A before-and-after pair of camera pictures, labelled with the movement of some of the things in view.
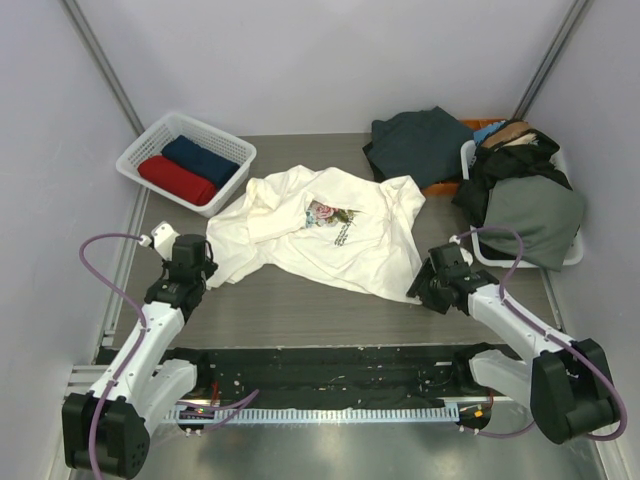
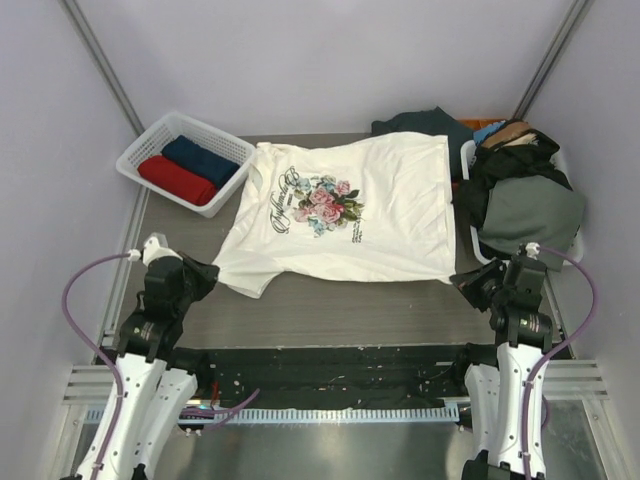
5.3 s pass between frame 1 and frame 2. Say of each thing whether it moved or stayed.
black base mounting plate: stayed
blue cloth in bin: stayed
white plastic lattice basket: stayed
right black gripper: moved
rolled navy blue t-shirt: stayed
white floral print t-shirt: moved
